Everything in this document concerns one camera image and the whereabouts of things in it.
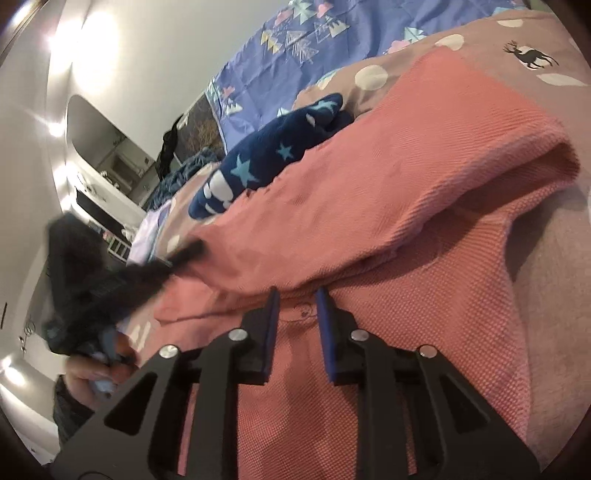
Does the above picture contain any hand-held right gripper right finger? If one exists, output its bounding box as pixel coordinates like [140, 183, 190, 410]
[315, 287, 541, 480]

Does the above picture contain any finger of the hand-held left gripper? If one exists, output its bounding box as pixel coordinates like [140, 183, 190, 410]
[106, 240, 208, 315]

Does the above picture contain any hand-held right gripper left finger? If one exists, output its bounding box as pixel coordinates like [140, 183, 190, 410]
[50, 286, 280, 480]

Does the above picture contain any pink knit shirt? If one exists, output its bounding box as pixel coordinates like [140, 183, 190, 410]
[152, 46, 581, 480]

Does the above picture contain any person's left hand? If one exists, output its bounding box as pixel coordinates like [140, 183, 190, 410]
[65, 330, 139, 411]

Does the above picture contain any white cloth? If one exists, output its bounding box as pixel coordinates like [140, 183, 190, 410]
[127, 203, 177, 266]

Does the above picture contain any white counter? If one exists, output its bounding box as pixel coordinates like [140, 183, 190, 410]
[69, 171, 149, 232]

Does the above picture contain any teal knit blanket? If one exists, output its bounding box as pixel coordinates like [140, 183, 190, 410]
[148, 148, 223, 210]

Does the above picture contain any dark hanging garment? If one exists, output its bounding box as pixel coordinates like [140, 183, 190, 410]
[154, 113, 190, 181]

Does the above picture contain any navy star print cloth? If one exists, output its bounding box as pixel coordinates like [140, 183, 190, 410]
[188, 93, 356, 227]

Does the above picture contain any blue patterned bed sheet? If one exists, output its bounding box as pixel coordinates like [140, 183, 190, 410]
[205, 0, 532, 154]

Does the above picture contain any dark wall poster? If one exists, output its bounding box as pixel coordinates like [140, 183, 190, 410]
[178, 95, 227, 164]

